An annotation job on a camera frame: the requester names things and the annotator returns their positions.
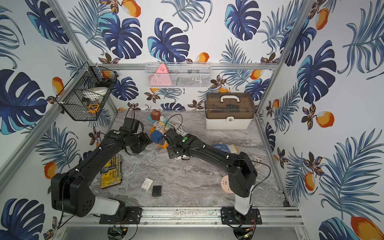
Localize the blue dotted work glove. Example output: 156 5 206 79
212 144 239 154

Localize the brown cube adapter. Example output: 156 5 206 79
151 110 162 121

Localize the pink triangle object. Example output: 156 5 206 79
149 64 172 87

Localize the yellow tape measure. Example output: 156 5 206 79
88 103 100 114

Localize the teal power strip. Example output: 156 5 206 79
147 115 168 123

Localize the white item in basket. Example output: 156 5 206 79
82 87 108 101

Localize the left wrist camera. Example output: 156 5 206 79
123 118 140 134

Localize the round pink power socket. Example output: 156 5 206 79
221 175 234 194

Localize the white brown storage box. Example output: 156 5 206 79
205 93 256 130

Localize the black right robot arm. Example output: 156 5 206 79
164 129 258 216

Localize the clear wall shelf basket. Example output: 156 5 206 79
145 62 212 88

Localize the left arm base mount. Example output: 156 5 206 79
99 207 143 225

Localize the orange power strip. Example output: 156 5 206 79
149 126 169 149

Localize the black charger plug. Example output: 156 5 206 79
152 185 162 197

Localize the aluminium front rail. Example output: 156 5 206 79
66 207 304 228

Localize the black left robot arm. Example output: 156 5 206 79
51 130 152 220

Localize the white charger plug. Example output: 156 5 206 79
141 178 154 191

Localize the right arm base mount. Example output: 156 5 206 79
220 207 263 226

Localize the blue cube adapter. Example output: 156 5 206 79
150 130 164 145

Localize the black wire basket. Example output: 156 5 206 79
55 62 119 121

